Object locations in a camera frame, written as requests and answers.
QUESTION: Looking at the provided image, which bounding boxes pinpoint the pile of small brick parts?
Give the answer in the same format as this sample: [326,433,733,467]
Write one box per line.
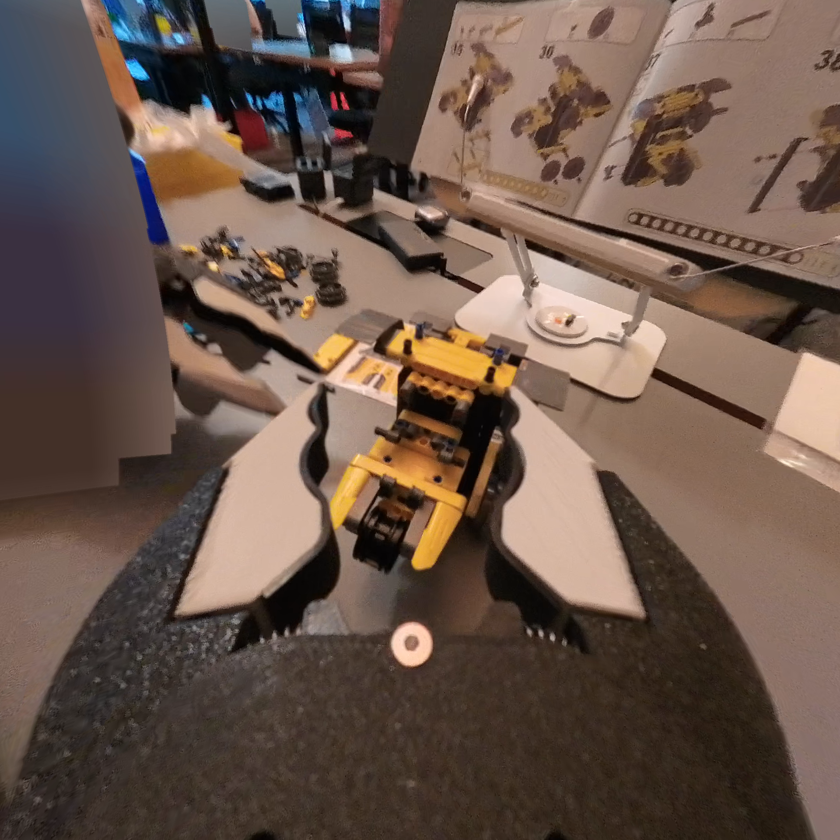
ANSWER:
[177,226,347,320]

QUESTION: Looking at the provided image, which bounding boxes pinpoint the crumpled clear plastic bags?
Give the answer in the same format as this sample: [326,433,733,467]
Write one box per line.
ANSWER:
[141,98,253,173]

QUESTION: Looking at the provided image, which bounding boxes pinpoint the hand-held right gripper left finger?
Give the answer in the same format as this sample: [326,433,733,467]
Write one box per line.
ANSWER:
[172,382,342,636]

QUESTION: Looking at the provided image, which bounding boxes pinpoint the white book stand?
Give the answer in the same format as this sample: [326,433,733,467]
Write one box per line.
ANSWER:
[371,0,840,400]

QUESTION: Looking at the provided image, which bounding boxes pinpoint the clear plastic bag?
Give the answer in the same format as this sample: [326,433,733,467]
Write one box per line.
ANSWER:
[763,433,840,493]

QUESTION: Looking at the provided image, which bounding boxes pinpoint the yellow sticker sheet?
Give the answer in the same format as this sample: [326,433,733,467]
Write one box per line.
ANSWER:
[326,344,403,399]

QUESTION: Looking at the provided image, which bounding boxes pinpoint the black plastic holder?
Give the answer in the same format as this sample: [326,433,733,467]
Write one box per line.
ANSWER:
[333,154,379,208]
[295,156,326,202]

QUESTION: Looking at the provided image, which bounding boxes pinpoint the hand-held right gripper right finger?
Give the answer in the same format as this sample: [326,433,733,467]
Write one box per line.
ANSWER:
[484,386,648,632]

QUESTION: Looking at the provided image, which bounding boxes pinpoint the large yellow box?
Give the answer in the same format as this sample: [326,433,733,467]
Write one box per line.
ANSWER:
[141,134,245,202]

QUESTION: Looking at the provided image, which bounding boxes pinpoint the white card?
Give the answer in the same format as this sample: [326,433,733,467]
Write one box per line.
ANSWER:
[774,352,840,460]

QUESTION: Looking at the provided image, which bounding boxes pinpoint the long brown desk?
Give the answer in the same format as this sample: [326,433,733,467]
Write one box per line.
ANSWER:
[118,36,383,91]

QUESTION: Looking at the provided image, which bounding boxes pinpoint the black flat device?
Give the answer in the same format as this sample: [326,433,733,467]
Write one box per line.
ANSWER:
[377,217,454,271]

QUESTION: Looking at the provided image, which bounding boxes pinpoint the yellow toy brick vehicle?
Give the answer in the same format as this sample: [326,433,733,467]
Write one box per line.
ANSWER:
[330,311,572,572]

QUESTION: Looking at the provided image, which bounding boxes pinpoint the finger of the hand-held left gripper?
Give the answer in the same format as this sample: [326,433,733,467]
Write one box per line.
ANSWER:
[189,274,324,375]
[164,318,286,417]

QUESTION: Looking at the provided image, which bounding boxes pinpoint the small black case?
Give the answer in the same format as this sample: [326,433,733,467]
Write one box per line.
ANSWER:
[239,174,294,202]

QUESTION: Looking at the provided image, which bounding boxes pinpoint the flat yellow brick panel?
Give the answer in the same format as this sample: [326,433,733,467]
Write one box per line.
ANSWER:
[313,332,360,373]

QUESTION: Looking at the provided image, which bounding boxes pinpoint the open instruction booklet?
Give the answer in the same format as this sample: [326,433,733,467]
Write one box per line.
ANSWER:
[410,0,840,290]

